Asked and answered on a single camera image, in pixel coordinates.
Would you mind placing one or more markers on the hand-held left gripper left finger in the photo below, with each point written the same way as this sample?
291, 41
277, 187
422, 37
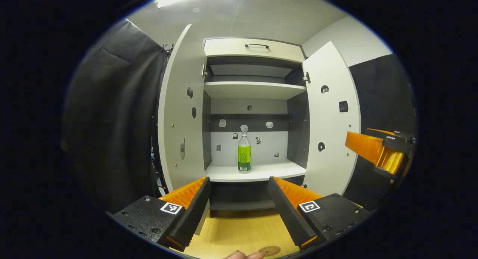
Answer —
194, 210

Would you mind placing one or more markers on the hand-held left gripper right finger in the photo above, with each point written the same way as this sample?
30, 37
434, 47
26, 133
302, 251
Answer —
287, 210

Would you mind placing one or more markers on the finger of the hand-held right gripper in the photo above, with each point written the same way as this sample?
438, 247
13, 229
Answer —
397, 142
364, 147

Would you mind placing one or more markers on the white door with cat sticker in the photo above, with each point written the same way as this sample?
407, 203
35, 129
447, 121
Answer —
330, 121

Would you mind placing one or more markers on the clear bottle with green label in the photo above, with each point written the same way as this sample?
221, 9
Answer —
244, 154

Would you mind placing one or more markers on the white door with camera sticker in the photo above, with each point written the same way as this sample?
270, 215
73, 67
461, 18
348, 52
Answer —
179, 113

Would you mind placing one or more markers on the white and grey cabinet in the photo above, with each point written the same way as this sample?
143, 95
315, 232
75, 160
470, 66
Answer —
261, 106

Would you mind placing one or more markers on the white cabinet shelf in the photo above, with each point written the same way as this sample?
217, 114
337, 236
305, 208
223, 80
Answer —
261, 173
254, 90

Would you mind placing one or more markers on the metal door hinge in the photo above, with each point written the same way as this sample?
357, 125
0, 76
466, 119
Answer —
306, 78
204, 70

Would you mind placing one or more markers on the white cabinet drawer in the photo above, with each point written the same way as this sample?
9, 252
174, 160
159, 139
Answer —
227, 48

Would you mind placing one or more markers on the black backdrop cloth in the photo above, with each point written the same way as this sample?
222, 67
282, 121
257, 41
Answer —
112, 121
384, 98

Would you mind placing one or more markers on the black cloth clip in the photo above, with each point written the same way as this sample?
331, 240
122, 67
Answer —
168, 48

